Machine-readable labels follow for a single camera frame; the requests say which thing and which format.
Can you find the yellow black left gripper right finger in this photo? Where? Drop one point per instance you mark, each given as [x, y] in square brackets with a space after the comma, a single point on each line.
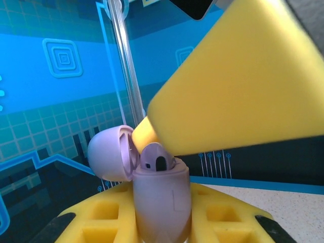
[253, 220]

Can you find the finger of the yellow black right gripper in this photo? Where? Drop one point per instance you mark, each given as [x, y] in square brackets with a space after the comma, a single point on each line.
[240, 88]
[144, 134]

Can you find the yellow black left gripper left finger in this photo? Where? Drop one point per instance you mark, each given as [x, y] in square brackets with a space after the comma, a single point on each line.
[76, 217]

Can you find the purple earbud charging case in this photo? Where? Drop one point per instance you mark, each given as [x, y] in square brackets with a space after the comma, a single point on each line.
[159, 197]

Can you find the blue table edge strip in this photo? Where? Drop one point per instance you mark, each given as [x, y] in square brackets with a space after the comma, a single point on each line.
[253, 185]

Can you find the corner frame post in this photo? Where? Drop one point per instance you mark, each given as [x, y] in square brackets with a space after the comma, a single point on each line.
[126, 63]

